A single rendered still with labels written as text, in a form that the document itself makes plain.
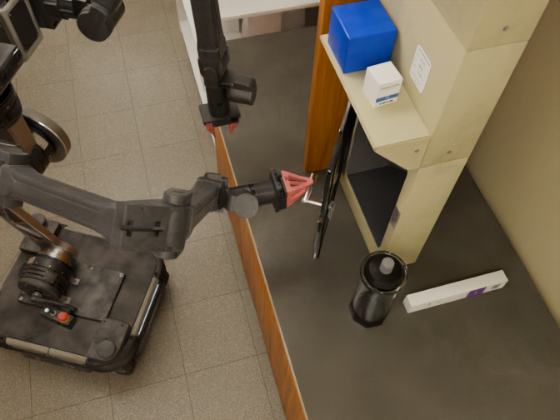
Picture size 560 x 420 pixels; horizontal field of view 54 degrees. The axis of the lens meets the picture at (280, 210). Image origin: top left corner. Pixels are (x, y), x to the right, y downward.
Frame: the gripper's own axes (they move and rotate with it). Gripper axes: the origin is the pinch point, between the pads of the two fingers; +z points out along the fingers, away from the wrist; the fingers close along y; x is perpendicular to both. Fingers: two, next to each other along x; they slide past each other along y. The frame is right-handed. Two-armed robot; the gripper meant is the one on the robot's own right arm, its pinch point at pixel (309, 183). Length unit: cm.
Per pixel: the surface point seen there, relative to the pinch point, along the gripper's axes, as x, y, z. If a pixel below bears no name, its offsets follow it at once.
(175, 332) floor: 21, -120, -45
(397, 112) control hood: -9.3, 31.0, 12.5
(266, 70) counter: 67, -24, 6
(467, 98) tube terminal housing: -16.5, 39.7, 20.8
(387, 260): -24.8, 0.6, 10.6
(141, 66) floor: 186, -116, -39
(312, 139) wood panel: 21.4, -9.8, 8.2
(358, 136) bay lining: 12.8, -1.4, 17.5
